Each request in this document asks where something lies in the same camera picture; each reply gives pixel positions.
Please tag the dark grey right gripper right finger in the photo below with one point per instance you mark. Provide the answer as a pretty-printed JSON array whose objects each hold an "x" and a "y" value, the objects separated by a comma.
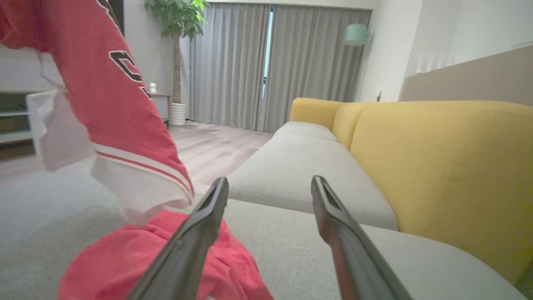
[{"x": 347, "y": 246}]

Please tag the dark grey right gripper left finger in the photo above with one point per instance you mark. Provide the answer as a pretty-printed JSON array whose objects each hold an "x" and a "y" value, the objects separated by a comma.
[{"x": 195, "y": 237}]

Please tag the red and white jersey garment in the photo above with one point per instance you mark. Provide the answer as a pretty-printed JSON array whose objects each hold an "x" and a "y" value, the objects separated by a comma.
[{"x": 104, "y": 104}]

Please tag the wide grey sofa chaise seat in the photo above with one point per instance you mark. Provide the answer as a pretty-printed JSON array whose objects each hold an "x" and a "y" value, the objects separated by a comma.
[{"x": 287, "y": 254}]

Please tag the long grey sofa seat cushion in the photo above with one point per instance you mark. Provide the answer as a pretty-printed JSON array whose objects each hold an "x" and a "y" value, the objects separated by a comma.
[{"x": 300, "y": 175}]

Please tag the small yellow sofa backrest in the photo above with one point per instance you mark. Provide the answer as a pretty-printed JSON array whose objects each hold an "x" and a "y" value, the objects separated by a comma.
[{"x": 347, "y": 123}]

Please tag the short grey sofa seat cushion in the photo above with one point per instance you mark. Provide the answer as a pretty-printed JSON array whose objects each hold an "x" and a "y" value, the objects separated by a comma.
[{"x": 304, "y": 130}]

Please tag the white ribbed plant pot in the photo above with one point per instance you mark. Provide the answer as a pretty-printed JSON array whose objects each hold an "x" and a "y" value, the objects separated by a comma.
[{"x": 178, "y": 114}]

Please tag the large yellow sofa backrest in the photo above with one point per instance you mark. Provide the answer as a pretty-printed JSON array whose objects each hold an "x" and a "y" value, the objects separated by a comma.
[{"x": 449, "y": 175}]

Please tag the yellow sofa armrest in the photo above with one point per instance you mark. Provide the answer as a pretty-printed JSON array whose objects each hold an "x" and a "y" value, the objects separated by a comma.
[{"x": 312, "y": 110}]

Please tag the small white figurine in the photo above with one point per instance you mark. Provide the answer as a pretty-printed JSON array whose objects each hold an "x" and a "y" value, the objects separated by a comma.
[{"x": 153, "y": 88}]

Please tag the grey pleated curtain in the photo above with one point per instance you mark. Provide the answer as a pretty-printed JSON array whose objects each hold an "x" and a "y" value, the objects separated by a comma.
[
  {"x": 312, "y": 66},
  {"x": 227, "y": 62}
]

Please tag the bright window strip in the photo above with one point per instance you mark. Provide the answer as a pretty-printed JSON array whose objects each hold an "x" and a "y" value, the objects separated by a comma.
[{"x": 268, "y": 50}]

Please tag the mint green lamp shade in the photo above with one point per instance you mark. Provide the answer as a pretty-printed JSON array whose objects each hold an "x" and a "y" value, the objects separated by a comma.
[{"x": 355, "y": 34}]

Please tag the green leafy indoor tree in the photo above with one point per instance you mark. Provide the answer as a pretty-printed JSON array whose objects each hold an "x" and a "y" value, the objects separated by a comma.
[{"x": 177, "y": 25}]

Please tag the low grey tv cabinet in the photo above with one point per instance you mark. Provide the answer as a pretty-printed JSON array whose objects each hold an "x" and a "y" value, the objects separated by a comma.
[{"x": 12, "y": 121}]

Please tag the black wall television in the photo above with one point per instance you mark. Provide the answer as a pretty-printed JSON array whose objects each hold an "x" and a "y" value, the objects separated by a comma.
[{"x": 118, "y": 12}]

